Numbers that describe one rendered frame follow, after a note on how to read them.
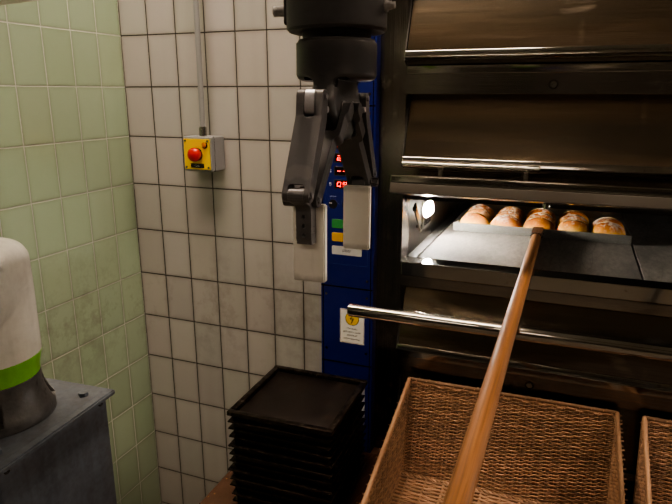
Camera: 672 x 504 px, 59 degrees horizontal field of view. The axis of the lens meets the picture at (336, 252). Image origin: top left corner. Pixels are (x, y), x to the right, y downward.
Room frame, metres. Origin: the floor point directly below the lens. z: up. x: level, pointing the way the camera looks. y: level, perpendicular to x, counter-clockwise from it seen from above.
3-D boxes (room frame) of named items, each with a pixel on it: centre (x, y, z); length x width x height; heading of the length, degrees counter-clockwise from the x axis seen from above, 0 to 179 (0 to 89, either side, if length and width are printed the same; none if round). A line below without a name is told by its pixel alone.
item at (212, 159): (1.79, 0.39, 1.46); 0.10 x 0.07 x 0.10; 68
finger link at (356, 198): (0.64, -0.02, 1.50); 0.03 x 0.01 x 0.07; 70
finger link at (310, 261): (0.52, 0.02, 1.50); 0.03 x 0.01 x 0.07; 70
